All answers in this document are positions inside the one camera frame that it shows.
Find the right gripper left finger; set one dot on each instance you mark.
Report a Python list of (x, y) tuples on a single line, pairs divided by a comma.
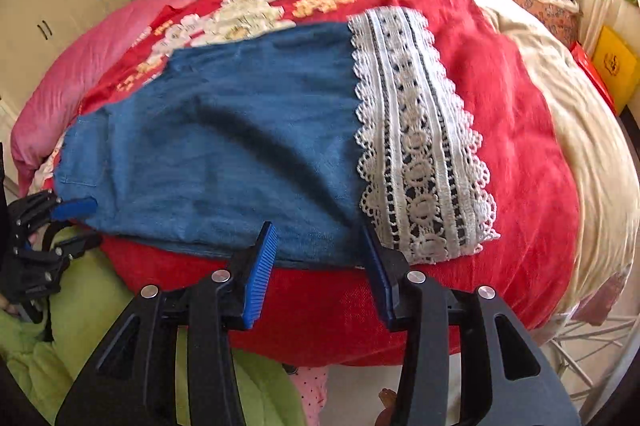
[(130, 378)]

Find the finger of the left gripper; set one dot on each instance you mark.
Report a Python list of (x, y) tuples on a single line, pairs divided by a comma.
[(76, 246), (75, 209)]

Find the blue denim pants lace hem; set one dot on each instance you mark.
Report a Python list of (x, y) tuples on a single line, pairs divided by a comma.
[(317, 129)]

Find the pink quilt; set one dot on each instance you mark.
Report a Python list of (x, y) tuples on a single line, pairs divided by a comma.
[(100, 55)]

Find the beige bed sheet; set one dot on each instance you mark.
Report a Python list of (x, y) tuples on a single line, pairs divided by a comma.
[(596, 151)]

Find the red floral blanket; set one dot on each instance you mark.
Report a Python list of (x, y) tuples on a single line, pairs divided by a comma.
[(323, 316)]

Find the yellow paper bag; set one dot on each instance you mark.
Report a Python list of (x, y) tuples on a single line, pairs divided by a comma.
[(618, 66)]

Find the red paper bag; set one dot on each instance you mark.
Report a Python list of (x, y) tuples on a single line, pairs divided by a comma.
[(582, 59)]

